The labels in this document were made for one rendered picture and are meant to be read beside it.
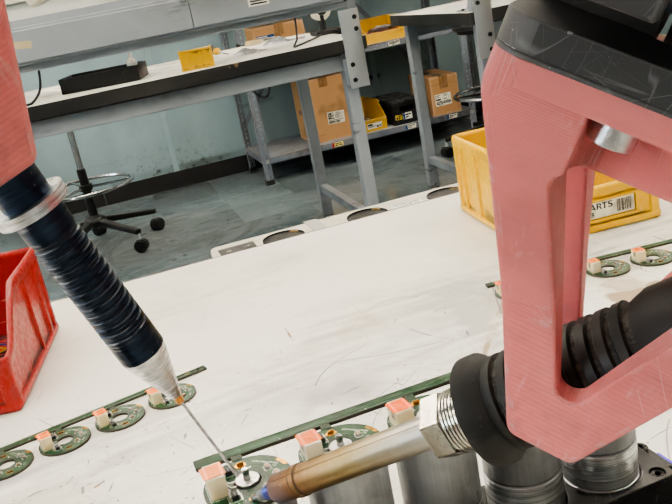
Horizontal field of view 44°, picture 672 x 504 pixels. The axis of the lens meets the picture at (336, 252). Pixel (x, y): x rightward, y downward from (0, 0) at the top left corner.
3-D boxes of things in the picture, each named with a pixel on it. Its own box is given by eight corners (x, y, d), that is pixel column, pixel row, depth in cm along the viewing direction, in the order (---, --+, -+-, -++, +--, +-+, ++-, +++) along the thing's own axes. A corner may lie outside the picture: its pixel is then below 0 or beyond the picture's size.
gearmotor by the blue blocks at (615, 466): (657, 498, 27) (647, 356, 25) (593, 526, 26) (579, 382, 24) (609, 463, 29) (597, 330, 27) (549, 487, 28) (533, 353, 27)
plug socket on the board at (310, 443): (334, 457, 23) (330, 437, 23) (306, 468, 23) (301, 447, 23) (325, 445, 24) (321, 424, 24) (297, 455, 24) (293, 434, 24)
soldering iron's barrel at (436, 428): (278, 531, 21) (489, 460, 18) (244, 481, 21) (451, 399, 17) (303, 497, 22) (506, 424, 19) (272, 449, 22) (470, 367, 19)
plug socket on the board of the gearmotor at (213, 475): (239, 492, 22) (233, 471, 22) (208, 503, 22) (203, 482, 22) (232, 478, 23) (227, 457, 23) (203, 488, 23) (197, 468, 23)
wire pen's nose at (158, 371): (149, 404, 20) (114, 360, 19) (183, 373, 20) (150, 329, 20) (169, 418, 19) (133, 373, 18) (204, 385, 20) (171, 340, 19)
